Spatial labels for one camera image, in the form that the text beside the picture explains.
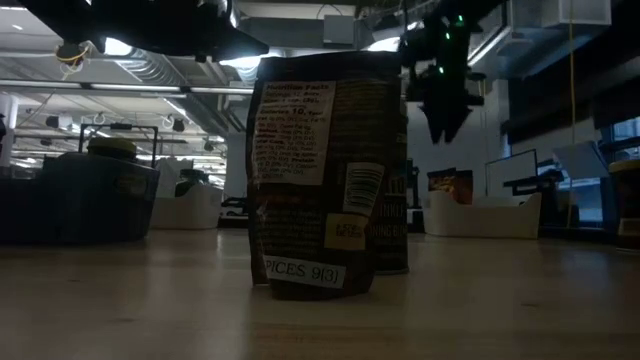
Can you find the grey horizontal ceiling pipe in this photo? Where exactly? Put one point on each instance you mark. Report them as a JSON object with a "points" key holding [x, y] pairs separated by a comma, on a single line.
{"points": [[125, 87]]}

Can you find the white pillar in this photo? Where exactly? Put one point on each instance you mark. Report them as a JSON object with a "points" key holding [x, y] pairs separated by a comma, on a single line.
{"points": [[7, 135]]}

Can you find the silver ribbed air duct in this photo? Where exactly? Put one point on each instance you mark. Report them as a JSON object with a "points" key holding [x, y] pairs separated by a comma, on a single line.
{"points": [[145, 70]]}

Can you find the low black stand frame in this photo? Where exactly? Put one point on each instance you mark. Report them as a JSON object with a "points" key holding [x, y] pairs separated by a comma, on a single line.
{"points": [[120, 126]]}

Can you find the black ceiling spotlight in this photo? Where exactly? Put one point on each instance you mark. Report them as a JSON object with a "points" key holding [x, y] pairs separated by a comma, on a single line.
{"points": [[209, 146], [177, 125], [52, 121]]}

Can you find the white plastic bin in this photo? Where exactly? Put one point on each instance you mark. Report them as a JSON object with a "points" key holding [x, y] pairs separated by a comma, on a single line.
{"points": [[480, 220], [185, 212]]}

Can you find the silver rectangular air duct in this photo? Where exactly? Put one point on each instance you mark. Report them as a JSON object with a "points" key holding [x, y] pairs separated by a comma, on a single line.
{"points": [[525, 50]]}

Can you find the dark grey plastic bin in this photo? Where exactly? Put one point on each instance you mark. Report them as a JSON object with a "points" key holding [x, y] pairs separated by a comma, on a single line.
{"points": [[75, 210]]}

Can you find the glass window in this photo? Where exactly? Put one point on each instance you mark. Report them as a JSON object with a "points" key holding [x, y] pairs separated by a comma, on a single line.
{"points": [[627, 131]]}

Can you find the tilted grey board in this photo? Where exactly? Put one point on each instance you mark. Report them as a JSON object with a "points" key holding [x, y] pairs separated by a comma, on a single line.
{"points": [[580, 160]]}

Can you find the white box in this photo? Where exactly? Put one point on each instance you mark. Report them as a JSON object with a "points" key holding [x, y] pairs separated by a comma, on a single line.
{"points": [[167, 170]]}

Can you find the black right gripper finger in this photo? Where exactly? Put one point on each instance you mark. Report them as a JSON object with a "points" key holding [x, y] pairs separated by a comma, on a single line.
{"points": [[436, 120], [457, 117]]}

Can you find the bright ceiling light panel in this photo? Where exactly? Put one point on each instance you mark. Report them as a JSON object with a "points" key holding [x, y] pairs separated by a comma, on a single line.
{"points": [[240, 61]]}

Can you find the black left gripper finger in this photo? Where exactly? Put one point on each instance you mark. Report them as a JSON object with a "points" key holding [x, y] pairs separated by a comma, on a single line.
{"points": [[240, 47]]}

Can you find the black equipment rack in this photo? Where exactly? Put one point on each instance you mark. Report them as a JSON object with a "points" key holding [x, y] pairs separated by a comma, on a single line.
{"points": [[413, 180]]}

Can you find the monitor with white screen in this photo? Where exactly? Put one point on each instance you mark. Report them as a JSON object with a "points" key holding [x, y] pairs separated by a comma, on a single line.
{"points": [[510, 172]]}

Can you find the grey ceiling box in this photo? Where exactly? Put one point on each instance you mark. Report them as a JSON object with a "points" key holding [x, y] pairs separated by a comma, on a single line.
{"points": [[339, 30]]}

